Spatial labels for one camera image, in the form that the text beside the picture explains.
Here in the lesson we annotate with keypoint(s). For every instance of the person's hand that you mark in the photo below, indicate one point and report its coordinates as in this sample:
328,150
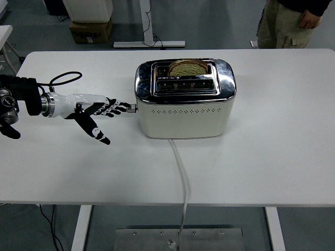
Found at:
310,19

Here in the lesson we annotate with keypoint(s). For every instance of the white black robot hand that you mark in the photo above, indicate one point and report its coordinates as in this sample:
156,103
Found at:
70,103

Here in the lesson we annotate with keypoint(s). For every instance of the silver toaster lever knob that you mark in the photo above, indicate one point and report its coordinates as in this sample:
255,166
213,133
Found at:
131,108

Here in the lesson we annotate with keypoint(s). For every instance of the cream chrome two-slot toaster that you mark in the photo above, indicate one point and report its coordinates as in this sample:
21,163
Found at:
183,123

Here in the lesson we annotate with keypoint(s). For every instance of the person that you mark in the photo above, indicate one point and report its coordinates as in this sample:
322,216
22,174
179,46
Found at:
280,23

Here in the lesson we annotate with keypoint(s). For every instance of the grey floor socket plate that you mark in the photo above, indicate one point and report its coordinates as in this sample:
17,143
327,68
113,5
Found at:
254,43

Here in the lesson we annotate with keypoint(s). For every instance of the brown cardboard box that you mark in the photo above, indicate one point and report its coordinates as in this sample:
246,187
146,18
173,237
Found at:
90,31

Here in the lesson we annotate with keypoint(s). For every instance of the white box-shaped appliance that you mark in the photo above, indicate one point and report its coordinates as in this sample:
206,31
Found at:
89,10

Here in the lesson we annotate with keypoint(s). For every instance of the small white side table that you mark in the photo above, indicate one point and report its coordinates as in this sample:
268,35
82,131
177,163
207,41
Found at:
5,30

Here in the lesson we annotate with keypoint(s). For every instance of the black box on floor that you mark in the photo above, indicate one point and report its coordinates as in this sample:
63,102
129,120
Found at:
53,6

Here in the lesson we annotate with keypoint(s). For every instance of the white desk leg with foot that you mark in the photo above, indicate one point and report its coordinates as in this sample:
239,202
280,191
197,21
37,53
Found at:
143,15

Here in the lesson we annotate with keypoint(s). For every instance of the brown bread slice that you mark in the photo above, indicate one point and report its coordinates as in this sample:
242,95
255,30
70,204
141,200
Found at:
187,69

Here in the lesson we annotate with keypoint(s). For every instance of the white table leg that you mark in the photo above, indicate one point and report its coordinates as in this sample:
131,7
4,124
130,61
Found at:
81,227
274,227

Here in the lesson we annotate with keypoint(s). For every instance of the grey metal plate with screws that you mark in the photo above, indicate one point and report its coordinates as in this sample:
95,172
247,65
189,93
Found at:
214,240

